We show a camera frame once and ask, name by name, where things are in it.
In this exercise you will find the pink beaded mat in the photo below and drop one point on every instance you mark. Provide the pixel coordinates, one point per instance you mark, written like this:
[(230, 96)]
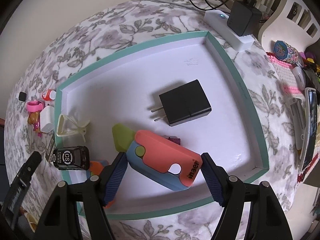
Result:
[(285, 77)]

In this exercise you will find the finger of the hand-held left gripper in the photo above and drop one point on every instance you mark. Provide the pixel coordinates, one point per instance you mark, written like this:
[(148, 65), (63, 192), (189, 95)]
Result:
[(31, 166)]

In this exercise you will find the white wall charger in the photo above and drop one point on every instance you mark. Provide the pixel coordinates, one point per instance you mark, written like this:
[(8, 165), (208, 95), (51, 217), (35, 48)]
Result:
[(47, 120)]

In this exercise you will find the floral grey white blanket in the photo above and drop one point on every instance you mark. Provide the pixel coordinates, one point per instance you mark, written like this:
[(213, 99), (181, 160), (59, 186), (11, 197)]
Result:
[(150, 25)]

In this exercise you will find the white furniture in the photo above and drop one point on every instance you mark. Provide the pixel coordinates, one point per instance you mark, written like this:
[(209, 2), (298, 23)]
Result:
[(282, 12)]

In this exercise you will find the silver hair clip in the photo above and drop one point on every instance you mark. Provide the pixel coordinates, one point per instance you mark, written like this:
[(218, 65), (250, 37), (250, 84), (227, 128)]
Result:
[(298, 120)]

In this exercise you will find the coral blue toy knife green blade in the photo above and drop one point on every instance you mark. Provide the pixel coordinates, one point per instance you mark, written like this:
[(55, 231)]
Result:
[(160, 155)]

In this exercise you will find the gold patterned lighter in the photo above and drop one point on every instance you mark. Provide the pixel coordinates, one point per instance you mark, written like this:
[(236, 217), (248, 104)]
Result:
[(51, 150)]

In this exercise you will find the teal white box lid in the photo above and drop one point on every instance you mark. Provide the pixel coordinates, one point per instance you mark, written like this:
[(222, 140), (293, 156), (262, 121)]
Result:
[(175, 62)]

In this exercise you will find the white-framed phone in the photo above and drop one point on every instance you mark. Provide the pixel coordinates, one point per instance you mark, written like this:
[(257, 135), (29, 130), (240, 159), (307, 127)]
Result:
[(311, 130)]

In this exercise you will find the black wall charger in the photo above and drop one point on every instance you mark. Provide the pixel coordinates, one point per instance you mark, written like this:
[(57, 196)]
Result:
[(185, 102)]

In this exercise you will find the white oval object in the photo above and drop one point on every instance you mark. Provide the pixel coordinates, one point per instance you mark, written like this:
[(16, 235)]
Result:
[(299, 77)]

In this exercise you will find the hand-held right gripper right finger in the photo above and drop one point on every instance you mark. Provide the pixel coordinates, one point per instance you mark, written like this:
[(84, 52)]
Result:
[(212, 180)]

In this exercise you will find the black toy car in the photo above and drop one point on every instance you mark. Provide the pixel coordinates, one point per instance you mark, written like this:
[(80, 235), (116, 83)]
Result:
[(71, 157)]

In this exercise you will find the black power adapter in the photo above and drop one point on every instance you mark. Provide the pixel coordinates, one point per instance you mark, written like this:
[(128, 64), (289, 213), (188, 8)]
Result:
[(243, 18)]

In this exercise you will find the white power strip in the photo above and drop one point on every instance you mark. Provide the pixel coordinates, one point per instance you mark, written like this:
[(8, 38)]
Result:
[(237, 41)]

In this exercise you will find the colourful round tin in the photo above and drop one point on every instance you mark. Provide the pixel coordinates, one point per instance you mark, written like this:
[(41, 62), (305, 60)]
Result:
[(281, 51)]

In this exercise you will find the cream plastic clip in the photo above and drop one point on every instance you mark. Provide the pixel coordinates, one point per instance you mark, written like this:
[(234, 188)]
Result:
[(60, 127)]

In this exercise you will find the pink toy dog figure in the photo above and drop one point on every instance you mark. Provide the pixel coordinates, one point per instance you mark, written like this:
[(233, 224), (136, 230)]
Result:
[(35, 107)]

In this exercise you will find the small red white bottle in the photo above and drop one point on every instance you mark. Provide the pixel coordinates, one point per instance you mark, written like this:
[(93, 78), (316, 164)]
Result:
[(47, 95)]

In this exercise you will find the black mesh item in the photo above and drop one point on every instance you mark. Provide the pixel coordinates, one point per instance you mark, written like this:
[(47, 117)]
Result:
[(312, 76)]

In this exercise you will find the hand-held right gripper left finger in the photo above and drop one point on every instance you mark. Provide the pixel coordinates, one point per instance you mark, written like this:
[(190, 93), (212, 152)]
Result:
[(115, 177)]

